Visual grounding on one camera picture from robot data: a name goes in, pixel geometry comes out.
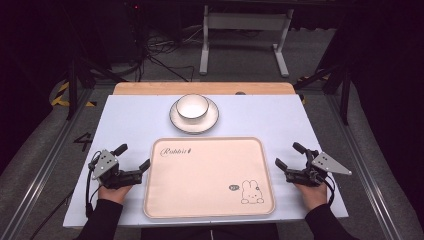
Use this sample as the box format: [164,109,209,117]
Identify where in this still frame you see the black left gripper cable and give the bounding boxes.
[84,150,103,218]

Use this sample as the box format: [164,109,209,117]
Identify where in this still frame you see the white plate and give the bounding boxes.
[168,96,220,135]

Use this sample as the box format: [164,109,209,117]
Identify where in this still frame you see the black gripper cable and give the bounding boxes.
[84,150,103,218]
[322,173,337,207]

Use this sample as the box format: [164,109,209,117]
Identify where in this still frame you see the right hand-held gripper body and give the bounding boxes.
[285,149,353,188]

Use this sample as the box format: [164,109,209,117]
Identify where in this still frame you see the black tripod stand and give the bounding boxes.
[293,63,353,127]

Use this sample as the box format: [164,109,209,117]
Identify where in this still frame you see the person's right hand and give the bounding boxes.
[294,181,329,212]

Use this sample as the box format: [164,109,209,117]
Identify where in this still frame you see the grey metal stand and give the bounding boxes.
[198,4,295,79]

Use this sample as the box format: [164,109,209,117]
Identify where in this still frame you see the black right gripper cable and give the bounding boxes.
[322,173,337,207]

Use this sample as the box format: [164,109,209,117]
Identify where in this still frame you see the black floor cables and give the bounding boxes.
[133,26,208,83]

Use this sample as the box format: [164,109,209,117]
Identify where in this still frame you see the pink rabbit print placemat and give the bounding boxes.
[143,136,276,220]

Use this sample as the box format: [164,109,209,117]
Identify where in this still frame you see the person's left hand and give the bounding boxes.
[98,184,134,205]

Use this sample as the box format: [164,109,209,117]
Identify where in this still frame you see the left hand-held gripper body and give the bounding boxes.
[89,149,144,190]

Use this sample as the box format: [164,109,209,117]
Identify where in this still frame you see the aluminium floor rail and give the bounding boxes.
[0,87,95,240]
[324,93,403,240]

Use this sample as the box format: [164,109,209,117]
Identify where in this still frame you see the white bowl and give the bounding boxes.
[175,93,210,123]

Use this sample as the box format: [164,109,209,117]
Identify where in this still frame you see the white table mat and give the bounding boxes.
[62,94,350,229]

